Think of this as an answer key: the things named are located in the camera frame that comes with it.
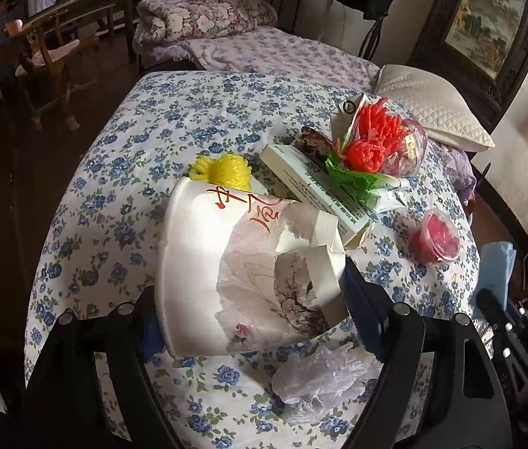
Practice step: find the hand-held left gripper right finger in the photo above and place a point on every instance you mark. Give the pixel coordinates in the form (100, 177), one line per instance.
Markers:
(362, 301)

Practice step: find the green and white drink carton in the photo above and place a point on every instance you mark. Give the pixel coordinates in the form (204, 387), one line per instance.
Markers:
(362, 184)

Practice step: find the torn white paper bowl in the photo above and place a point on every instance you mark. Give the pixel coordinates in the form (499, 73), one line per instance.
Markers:
(198, 262)

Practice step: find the light blue cloth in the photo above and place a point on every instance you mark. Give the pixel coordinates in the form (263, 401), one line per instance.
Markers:
(498, 266)

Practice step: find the white quilted pillow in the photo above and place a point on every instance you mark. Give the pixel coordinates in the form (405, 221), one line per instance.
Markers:
(432, 103)

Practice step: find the yellow foam net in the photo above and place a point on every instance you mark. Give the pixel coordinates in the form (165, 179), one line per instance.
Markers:
(224, 173)

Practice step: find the wooden chair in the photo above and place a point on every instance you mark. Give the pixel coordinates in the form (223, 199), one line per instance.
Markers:
(48, 61)

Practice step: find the small red plastic cup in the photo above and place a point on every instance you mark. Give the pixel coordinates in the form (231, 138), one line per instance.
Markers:
(436, 236)

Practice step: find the dark framed landscape painting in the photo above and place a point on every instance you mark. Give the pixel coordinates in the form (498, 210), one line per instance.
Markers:
(484, 23)

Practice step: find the brown snack wrapper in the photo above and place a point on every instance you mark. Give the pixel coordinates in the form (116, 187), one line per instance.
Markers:
(311, 142)

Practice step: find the folded floral quilt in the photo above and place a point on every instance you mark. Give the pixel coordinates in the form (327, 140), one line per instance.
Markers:
(198, 16)

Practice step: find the blue floral cloth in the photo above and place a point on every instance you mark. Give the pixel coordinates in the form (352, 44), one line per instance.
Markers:
(151, 117)

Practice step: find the clear plastic bag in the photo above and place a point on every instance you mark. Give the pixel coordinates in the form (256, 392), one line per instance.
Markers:
(320, 379)

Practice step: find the purple cloth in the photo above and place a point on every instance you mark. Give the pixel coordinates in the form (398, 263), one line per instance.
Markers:
(458, 168)

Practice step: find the purple floral bed sheet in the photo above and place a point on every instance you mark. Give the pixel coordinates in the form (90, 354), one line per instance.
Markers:
(282, 54)

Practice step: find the red foam net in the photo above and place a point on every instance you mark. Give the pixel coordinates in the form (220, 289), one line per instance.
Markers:
(376, 124)

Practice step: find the long white carton box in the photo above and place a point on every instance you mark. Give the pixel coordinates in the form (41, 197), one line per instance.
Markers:
(311, 187)

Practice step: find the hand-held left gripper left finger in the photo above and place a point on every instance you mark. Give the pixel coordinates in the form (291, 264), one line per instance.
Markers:
(150, 336)

